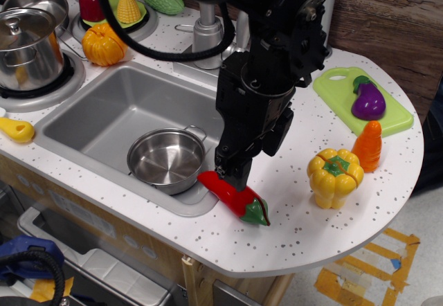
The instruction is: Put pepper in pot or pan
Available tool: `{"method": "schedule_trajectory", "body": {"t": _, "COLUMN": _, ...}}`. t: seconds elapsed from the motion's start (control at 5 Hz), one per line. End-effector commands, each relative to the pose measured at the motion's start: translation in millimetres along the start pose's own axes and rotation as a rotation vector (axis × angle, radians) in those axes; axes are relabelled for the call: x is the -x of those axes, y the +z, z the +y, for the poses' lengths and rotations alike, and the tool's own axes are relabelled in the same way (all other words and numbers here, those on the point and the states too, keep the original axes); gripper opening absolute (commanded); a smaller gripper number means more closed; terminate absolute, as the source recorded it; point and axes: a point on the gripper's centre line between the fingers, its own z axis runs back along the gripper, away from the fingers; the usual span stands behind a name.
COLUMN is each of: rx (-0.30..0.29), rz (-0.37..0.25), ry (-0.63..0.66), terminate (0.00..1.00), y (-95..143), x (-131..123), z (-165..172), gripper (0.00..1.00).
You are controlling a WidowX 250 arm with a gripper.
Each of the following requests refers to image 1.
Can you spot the yellow toy bell pepper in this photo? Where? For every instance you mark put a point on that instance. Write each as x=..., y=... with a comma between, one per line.
x=333, y=175

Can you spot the orange toy carrot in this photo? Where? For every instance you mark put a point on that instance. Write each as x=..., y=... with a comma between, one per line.
x=367, y=146

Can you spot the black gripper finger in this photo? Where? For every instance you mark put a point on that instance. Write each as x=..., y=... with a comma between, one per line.
x=223, y=167
x=240, y=172

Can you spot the orange toy pumpkin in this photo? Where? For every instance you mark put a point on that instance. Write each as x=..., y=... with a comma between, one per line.
x=102, y=46

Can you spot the purple toy eggplant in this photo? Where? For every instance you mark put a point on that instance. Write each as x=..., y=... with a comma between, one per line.
x=370, y=103

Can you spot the steel pot at back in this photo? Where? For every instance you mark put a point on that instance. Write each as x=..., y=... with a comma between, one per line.
x=58, y=8

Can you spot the red toy pepper piece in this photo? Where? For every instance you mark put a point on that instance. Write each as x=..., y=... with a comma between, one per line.
x=90, y=10

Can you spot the grey stove burner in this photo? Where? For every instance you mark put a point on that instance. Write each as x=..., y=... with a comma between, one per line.
x=138, y=30
x=60, y=93

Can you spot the blue clamp tool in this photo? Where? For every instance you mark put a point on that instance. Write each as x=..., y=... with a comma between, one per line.
x=31, y=257

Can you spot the steel pot with lid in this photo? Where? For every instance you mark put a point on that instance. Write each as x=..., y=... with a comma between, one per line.
x=31, y=57

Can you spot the small steel pan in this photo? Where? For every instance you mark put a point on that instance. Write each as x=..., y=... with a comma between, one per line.
x=168, y=159

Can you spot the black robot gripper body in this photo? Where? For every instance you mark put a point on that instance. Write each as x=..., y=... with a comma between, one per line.
x=253, y=98

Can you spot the grey stove burner right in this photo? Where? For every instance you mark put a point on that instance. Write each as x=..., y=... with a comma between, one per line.
x=138, y=30

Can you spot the light green cutting board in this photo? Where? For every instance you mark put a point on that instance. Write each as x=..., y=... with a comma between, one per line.
x=337, y=88

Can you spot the grey toy sink basin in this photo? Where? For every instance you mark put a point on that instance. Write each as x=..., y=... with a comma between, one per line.
x=96, y=127

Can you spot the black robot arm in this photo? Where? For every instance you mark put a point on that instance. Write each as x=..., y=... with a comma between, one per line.
x=290, y=29

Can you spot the grey stove burner front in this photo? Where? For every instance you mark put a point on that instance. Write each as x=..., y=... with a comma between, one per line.
x=60, y=93

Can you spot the yellow toy corn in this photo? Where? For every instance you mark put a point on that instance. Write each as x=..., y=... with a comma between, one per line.
x=128, y=11

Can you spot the red toy chili pepper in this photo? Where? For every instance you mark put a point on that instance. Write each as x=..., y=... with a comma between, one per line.
x=247, y=205

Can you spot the silver toy faucet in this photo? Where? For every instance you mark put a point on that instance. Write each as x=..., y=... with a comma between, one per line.
x=208, y=32

